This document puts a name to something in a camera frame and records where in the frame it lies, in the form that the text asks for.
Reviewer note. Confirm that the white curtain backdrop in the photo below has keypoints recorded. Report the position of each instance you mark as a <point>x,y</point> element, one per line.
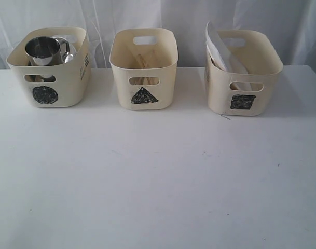
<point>290,25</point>

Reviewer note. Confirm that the white square plate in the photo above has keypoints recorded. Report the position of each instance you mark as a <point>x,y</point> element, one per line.
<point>220,55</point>

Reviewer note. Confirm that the cream bin with black triangle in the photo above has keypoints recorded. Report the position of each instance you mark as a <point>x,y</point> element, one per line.
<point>124,60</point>

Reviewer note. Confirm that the cream bin with black circle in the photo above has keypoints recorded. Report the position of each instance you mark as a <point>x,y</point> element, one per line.
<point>71,77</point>

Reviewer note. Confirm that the steel mug front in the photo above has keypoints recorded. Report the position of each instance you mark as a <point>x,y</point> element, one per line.
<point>47,51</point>

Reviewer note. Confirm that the wooden chopstick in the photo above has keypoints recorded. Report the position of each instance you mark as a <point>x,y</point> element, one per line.
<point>142,63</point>
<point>150,61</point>

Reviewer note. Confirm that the cream bin with black square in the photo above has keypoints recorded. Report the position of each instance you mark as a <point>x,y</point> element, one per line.
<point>244,94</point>

